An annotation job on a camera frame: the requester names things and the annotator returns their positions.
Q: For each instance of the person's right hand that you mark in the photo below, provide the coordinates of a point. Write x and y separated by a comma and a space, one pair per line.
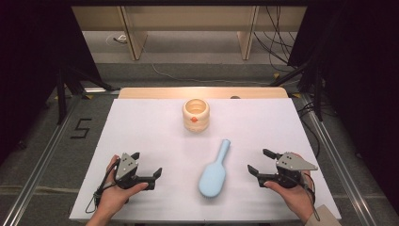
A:
295, 197

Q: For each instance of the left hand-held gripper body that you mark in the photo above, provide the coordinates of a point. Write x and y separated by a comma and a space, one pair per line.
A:
125, 166

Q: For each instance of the round floor socket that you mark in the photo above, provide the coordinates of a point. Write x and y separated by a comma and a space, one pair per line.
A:
120, 39

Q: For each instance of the beige wooden desk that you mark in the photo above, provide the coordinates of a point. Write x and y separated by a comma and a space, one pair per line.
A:
188, 19

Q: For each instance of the black frame beam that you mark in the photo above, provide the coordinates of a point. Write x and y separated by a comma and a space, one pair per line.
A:
188, 2

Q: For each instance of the dark table grommet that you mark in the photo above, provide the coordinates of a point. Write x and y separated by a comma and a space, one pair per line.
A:
235, 97

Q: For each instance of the person's left hand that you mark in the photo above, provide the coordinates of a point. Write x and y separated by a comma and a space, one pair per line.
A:
109, 197

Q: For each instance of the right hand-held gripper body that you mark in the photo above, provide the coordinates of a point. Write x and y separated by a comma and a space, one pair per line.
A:
291, 164

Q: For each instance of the aluminium floor rail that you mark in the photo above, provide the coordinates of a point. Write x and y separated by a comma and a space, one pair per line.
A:
37, 179
342, 169

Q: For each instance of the white foam board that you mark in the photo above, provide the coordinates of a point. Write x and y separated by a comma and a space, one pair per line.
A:
150, 135

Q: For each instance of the light blue hairbrush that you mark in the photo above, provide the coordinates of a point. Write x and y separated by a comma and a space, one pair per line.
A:
213, 179

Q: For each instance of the yellow tape piece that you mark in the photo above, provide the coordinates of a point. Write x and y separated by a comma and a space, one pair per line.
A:
89, 96
276, 75
296, 95

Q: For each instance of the black tripod stand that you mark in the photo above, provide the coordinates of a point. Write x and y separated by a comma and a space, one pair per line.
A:
318, 94
61, 94

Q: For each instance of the light wooden table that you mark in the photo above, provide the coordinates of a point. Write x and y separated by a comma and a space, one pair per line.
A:
163, 93

